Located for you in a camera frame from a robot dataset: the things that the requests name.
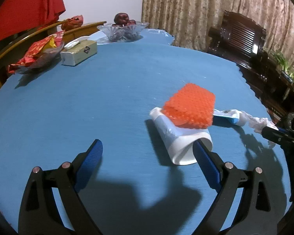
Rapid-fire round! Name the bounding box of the green potted plant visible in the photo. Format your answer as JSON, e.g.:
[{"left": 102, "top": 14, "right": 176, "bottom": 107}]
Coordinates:
[{"left": 272, "top": 50, "right": 294, "bottom": 91}]

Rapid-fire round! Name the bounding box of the red crumpled plastic bag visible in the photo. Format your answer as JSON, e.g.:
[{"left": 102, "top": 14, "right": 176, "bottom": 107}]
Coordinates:
[{"left": 61, "top": 15, "right": 84, "bottom": 31}]

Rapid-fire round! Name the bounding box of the red cloth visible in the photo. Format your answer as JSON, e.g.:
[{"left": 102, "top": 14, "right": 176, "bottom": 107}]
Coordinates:
[{"left": 0, "top": 0, "right": 66, "bottom": 46}]

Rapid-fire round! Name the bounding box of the tissue box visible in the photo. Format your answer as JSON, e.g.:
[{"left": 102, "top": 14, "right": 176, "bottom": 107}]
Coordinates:
[{"left": 60, "top": 36, "right": 98, "bottom": 66}]

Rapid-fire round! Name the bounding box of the dark wooden chair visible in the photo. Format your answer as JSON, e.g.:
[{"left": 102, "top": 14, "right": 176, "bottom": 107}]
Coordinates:
[{"left": 207, "top": 10, "right": 267, "bottom": 71}]

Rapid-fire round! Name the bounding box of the wooden chair back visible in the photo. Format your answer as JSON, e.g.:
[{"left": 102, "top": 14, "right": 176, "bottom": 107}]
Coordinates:
[{"left": 0, "top": 21, "right": 107, "bottom": 101}]

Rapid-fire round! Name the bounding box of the pile of dark red fruit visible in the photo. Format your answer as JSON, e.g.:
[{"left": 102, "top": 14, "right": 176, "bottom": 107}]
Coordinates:
[{"left": 112, "top": 12, "right": 137, "bottom": 27}]

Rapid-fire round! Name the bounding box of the dark wooden side table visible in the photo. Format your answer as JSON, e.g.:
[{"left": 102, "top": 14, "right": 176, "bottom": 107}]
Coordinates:
[{"left": 238, "top": 51, "right": 294, "bottom": 118}]

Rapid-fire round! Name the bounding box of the glass bowl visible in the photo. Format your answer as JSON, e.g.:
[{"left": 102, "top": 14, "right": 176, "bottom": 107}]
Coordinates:
[{"left": 97, "top": 22, "right": 150, "bottom": 42}]

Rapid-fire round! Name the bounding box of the glass dish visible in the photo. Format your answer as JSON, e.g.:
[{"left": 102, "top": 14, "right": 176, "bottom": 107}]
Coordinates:
[{"left": 8, "top": 42, "right": 65, "bottom": 75}]

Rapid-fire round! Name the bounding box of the white and blue box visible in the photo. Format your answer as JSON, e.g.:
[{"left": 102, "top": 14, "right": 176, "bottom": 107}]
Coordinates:
[{"left": 212, "top": 109, "right": 247, "bottom": 127}]

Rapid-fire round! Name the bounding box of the white paper cup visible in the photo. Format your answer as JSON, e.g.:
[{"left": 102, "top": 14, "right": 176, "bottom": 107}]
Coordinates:
[{"left": 149, "top": 107, "right": 213, "bottom": 165}]

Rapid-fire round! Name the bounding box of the beige patterned curtain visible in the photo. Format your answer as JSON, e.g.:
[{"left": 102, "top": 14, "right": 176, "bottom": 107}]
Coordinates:
[{"left": 142, "top": 0, "right": 294, "bottom": 79}]

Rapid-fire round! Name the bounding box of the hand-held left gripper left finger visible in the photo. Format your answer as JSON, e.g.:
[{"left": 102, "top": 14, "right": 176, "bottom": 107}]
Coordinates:
[{"left": 18, "top": 139, "right": 104, "bottom": 235}]

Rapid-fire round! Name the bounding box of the white tissue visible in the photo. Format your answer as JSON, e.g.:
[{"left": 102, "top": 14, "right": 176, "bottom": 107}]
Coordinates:
[{"left": 240, "top": 111, "right": 278, "bottom": 149}]

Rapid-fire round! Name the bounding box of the red patterned snack packet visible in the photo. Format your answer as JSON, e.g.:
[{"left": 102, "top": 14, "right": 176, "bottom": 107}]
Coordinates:
[{"left": 7, "top": 33, "right": 64, "bottom": 73}]

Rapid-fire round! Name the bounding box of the orange bubble wrap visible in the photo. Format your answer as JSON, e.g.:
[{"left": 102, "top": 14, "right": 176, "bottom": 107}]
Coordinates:
[{"left": 161, "top": 83, "right": 216, "bottom": 129}]

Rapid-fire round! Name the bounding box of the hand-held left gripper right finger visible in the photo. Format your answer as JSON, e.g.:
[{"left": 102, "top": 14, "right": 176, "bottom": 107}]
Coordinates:
[{"left": 193, "top": 140, "right": 291, "bottom": 235}]

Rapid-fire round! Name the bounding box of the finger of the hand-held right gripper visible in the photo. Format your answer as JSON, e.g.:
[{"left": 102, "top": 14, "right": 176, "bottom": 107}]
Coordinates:
[
  {"left": 277, "top": 127, "right": 294, "bottom": 139},
  {"left": 261, "top": 127, "right": 294, "bottom": 147}
]

